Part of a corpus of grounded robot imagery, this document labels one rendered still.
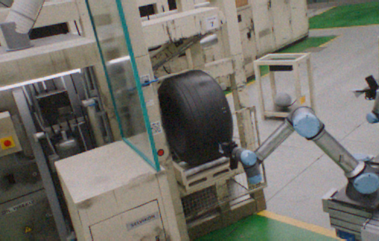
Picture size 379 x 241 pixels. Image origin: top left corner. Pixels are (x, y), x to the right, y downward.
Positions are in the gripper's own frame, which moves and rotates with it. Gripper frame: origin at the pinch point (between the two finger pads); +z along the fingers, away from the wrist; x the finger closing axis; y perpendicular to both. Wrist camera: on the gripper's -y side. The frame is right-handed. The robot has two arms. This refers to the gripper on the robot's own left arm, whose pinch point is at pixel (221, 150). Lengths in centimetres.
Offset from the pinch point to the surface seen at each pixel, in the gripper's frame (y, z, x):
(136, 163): 21, -37, 60
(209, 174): -14.7, 9.7, 7.5
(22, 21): 97, 34, 82
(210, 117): 22.7, -4.7, 4.3
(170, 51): 62, 50, -2
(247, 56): -5, 445, -280
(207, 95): 34.7, -0.6, 0.8
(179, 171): -6.4, 9.3, 26.0
